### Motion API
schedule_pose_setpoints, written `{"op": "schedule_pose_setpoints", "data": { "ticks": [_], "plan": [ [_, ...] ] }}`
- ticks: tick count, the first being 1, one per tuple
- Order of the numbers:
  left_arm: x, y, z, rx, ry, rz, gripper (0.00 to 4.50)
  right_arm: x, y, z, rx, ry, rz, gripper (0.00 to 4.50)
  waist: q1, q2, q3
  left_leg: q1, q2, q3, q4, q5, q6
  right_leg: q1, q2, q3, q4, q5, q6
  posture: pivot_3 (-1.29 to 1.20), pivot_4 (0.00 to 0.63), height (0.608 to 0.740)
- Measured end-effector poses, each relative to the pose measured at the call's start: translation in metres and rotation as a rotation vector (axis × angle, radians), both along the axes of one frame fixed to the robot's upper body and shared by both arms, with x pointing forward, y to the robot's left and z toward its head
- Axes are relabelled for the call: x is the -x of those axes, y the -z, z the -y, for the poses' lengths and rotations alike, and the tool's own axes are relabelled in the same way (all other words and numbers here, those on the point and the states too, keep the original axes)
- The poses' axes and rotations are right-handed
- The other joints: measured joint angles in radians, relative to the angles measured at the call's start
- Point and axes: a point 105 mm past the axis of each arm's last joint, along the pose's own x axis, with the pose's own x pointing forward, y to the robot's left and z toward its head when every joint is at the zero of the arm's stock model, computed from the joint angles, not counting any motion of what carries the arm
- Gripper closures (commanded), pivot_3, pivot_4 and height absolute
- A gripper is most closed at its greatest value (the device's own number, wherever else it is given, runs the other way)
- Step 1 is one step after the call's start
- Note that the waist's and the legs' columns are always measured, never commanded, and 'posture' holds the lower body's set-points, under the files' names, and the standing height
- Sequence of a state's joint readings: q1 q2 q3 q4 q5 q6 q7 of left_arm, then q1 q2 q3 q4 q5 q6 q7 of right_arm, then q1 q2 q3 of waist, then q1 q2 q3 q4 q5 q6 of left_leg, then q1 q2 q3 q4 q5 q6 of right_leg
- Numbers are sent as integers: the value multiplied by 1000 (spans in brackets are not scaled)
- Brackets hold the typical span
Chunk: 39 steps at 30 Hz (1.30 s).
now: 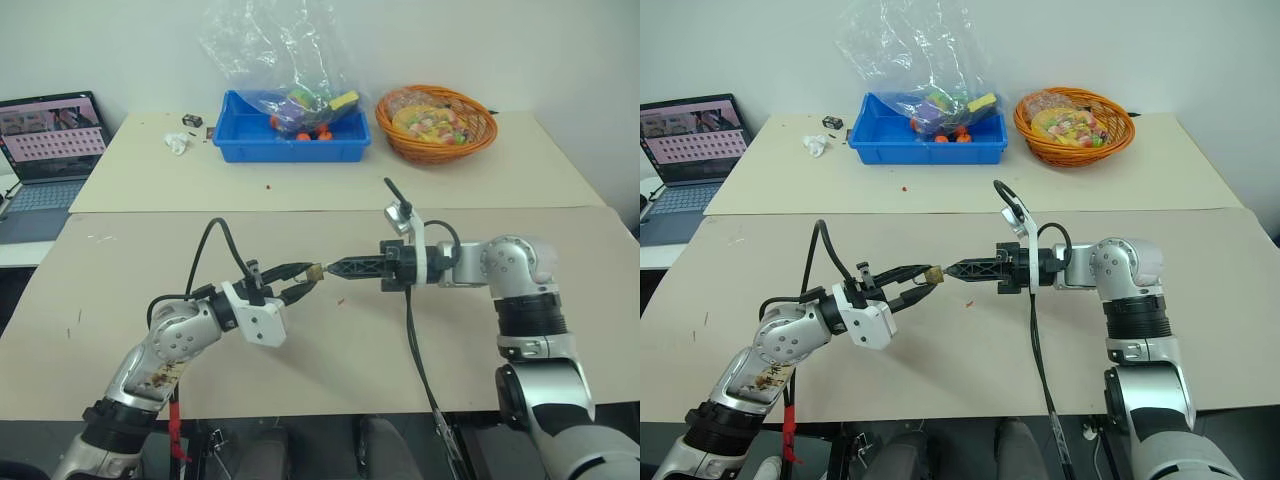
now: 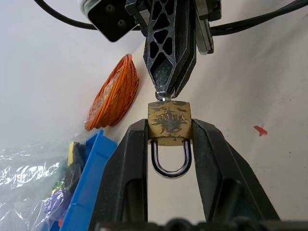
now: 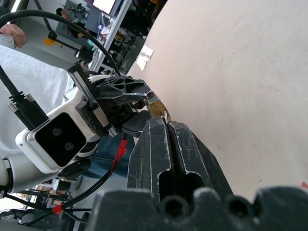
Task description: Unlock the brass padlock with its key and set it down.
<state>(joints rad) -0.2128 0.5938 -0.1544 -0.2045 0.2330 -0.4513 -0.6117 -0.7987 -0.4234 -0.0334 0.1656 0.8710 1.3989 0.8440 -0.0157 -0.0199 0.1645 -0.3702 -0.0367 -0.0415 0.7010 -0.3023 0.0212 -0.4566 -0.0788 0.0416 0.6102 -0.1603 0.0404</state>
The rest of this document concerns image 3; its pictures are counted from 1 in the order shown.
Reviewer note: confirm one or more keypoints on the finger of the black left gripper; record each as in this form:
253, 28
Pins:
137, 122
131, 92

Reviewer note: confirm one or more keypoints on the clear tape piece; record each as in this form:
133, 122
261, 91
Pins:
145, 57

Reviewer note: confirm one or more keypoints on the white metal post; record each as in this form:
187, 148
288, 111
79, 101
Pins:
113, 33

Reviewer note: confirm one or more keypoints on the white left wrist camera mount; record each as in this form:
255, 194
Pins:
36, 142

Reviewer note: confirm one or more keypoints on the small red tape mark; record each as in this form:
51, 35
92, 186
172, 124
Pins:
304, 184

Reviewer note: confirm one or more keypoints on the black stand with orange clip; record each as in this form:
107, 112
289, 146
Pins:
54, 38

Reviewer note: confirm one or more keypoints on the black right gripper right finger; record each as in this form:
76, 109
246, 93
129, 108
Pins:
199, 158

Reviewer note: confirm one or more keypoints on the silver padlock key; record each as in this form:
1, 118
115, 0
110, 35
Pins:
165, 115

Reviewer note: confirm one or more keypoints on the white handheld controller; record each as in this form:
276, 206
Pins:
6, 39

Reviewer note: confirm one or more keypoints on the bright computer monitor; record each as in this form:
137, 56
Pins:
104, 5

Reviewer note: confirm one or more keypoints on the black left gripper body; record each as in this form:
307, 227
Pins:
106, 113

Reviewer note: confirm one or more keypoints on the person's bare hand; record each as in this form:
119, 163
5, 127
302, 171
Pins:
14, 32

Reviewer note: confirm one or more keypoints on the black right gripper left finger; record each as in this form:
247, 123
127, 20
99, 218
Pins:
146, 154

